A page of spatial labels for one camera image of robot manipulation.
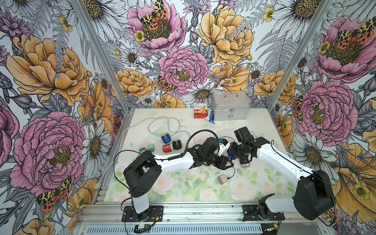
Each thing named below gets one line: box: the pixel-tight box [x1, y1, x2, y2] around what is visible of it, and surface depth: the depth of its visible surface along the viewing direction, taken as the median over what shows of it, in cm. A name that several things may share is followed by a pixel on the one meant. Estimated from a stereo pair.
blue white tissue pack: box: [203, 110, 216, 125], surface depth 114 cm
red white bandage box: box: [193, 102, 209, 119], surface depth 118 cm
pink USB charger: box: [217, 174, 229, 185], surface depth 85 cm
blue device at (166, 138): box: [161, 133, 172, 144], surface depth 102 cm
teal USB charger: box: [138, 147, 147, 155], surface depth 97 cm
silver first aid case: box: [211, 91, 251, 121], surface depth 111 cm
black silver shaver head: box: [172, 139, 182, 150], surface depth 100 cm
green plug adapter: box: [146, 143, 155, 152], surface depth 99 cm
